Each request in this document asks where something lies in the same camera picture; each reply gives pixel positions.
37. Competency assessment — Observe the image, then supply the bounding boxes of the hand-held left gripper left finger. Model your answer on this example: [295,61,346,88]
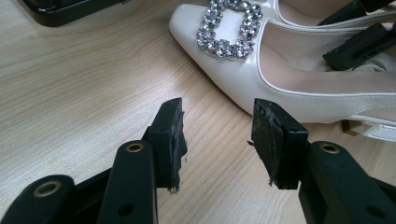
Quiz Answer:
[142,97,189,192]

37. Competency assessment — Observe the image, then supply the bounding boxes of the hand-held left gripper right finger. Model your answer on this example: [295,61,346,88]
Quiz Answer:
[248,98,310,190]

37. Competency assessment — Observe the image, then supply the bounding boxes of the white slingback shoe crystal buckle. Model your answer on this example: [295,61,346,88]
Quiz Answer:
[168,0,396,143]

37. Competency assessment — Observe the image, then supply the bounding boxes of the red and black shoe rack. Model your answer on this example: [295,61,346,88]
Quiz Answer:
[17,0,132,28]

